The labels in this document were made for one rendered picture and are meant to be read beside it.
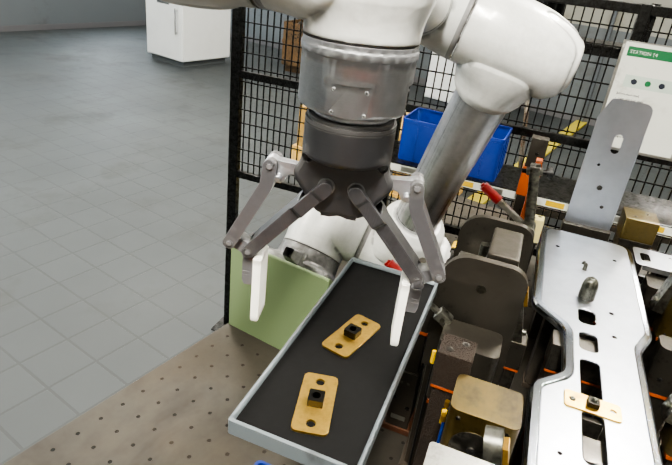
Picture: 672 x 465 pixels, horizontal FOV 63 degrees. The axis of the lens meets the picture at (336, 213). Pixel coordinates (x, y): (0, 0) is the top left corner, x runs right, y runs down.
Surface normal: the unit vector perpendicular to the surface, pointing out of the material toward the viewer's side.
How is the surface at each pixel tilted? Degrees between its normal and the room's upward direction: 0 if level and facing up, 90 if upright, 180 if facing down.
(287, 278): 90
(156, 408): 0
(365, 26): 101
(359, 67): 90
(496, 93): 118
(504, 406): 0
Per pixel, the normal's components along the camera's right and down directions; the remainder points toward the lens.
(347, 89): -0.14, 0.42
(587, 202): -0.36, 0.37
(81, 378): 0.11, -0.90
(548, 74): 0.03, 0.60
